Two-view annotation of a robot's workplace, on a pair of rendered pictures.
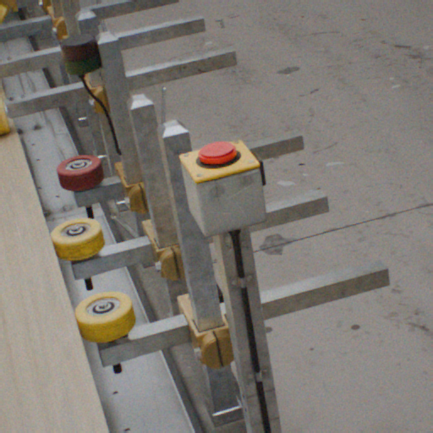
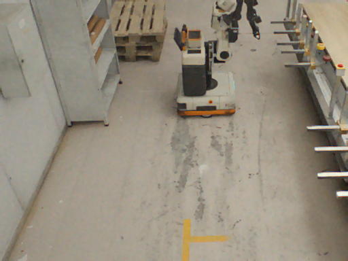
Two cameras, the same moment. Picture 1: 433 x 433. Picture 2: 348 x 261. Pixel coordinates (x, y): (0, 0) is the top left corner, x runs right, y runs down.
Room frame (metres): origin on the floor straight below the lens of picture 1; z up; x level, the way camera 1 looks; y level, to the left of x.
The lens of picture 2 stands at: (3.75, -0.54, 2.76)
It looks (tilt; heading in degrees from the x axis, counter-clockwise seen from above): 35 degrees down; 188
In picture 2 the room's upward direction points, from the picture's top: 1 degrees clockwise
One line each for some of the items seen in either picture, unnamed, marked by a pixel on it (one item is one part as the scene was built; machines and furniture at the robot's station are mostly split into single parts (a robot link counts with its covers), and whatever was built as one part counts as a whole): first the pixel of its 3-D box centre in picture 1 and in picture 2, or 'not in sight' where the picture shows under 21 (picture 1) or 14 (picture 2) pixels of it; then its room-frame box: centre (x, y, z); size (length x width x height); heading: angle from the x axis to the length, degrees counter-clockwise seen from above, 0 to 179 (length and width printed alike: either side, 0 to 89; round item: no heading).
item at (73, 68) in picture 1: (82, 62); not in sight; (1.79, 0.19, 1.10); 0.06 x 0.06 x 0.02
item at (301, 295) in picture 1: (245, 312); (334, 128); (1.36, -0.01, 0.83); 0.43 x 0.03 x 0.04; 101
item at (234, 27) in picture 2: not in sight; (231, 28); (0.02, -1.01, 0.99); 0.28 x 0.16 x 0.22; 11
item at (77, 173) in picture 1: (84, 190); not in sight; (1.82, 0.24, 0.85); 0.08 x 0.08 x 0.11
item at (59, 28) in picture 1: (63, 22); not in sight; (2.56, 0.29, 0.95); 0.14 x 0.06 x 0.05; 11
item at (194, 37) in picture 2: not in sight; (194, 39); (0.10, -1.41, 0.87); 0.23 x 0.15 x 0.11; 11
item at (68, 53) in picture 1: (79, 46); not in sight; (1.79, 0.19, 1.13); 0.06 x 0.06 x 0.02
